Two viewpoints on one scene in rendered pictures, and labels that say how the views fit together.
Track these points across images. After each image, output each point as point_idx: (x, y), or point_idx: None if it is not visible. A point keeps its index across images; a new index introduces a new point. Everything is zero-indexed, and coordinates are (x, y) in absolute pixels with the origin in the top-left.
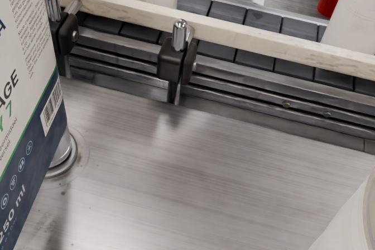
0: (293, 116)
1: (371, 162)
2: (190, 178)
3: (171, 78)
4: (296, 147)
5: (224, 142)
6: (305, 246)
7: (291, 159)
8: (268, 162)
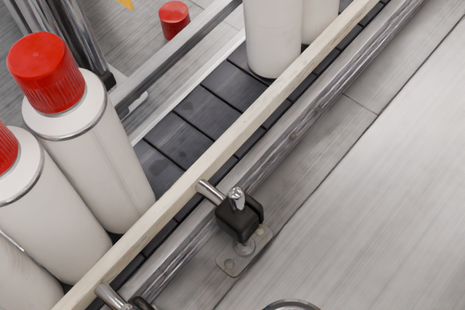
0: (298, 138)
1: (398, 107)
2: (364, 264)
3: (254, 230)
4: (362, 157)
5: (335, 216)
6: (459, 202)
7: (374, 168)
8: (369, 189)
